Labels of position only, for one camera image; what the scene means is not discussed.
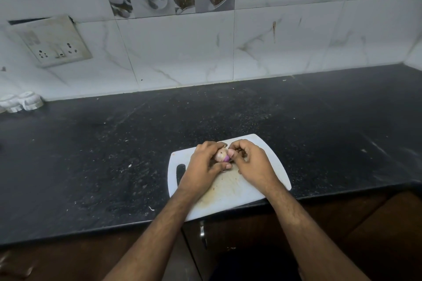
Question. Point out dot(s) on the person's right hand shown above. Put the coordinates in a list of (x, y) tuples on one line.
[(258, 165)]

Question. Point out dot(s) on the person's left hand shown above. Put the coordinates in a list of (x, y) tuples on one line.
[(201, 172)]

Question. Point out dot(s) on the small pink onion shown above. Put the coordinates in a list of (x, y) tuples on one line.
[(222, 156)]

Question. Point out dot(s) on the white plastic cutting board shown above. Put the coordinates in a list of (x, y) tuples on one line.
[(230, 195)]

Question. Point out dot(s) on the person's right forearm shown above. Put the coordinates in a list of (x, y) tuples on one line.
[(313, 244)]

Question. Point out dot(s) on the person's left forearm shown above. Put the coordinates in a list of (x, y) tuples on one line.
[(158, 241)]

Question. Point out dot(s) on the person's dark trousers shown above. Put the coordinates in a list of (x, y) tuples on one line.
[(257, 266)]

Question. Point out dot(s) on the white scalloped ceramic cup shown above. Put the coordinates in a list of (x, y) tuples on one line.
[(10, 103), (31, 101)]

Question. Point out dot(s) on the white wall socket plate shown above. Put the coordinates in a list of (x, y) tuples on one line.
[(52, 42)]

